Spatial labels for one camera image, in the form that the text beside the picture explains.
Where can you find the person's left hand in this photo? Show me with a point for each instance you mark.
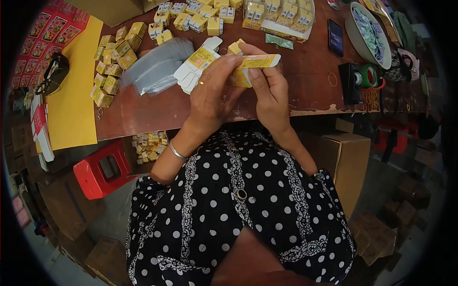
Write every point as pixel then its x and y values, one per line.
pixel 209 102

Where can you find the person's right hand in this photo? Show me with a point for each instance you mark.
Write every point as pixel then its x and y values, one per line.
pixel 273 100

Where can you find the person's right index finger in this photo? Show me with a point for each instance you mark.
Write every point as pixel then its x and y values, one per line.
pixel 256 49

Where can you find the person's right thumb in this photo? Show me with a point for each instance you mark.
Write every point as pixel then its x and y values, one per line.
pixel 256 84

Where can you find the person's left fingers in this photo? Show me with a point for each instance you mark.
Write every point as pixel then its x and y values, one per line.
pixel 220 68

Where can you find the half-folded yellow small box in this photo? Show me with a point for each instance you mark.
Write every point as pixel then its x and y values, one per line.
pixel 259 61

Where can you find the stack of white-yellow cartons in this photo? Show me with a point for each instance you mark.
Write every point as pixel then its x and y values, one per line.
pixel 198 60

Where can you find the green foil packet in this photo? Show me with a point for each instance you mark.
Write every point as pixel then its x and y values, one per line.
pixel 279 41

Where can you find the display tray of yellow boxes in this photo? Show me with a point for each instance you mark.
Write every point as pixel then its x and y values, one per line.
pixel 282 21

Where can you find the group of white-topped yellow boxes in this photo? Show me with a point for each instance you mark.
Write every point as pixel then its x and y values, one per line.
pixel 195 19

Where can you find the pile of clear plastic sleeves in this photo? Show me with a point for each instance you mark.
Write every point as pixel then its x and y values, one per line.
pixel 154 69

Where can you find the single rubber band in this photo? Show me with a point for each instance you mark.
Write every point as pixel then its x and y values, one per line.
pixel 328 79

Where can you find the black smartphone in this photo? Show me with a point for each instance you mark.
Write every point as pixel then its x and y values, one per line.
pixel 335 37

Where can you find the black tape dispenser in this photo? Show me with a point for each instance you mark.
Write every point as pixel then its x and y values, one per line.
pixel 347 84

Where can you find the white oval bowl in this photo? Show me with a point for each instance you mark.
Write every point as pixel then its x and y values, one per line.
pixel 356 44

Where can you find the pile of yellow small boxes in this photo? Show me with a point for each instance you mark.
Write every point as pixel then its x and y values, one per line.
pixel 114 60

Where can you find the green tape roll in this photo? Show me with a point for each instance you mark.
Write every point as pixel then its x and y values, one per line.
pixel 368 75

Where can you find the pile of blue packets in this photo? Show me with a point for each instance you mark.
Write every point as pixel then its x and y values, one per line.
pixel 370 34

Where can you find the pile of rubber bands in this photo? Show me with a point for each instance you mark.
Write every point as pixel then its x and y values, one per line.
pixel 371 100

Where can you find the tall cardboard box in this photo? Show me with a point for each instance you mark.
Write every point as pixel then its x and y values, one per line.
pixel 349 164

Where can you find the flat cardboard box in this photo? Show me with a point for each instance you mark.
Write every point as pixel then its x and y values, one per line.
pixel 111 10

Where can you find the open brown carton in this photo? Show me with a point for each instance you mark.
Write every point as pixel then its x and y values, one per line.
pixel 129 157

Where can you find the person's body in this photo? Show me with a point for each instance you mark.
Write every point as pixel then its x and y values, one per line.
pixel 222 214

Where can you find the patterned cloth pouch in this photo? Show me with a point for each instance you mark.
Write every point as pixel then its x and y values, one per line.
pixel 397 68

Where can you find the large yellow paper sheet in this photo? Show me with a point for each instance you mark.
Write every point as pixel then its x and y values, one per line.
pixel 71 107

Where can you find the red plastic stool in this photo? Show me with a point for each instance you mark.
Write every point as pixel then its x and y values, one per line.
pixel 89 178
pixel 400 141

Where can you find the red printed sticker sheet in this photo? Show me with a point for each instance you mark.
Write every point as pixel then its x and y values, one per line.
pixel 43 46

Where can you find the stack of white-red flat cartons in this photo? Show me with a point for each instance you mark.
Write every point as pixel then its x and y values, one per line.
pixel 43 136

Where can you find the brown cardboard box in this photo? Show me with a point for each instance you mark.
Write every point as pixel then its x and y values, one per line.
pixel 107 259
pixel 71 207
pixel 372 237

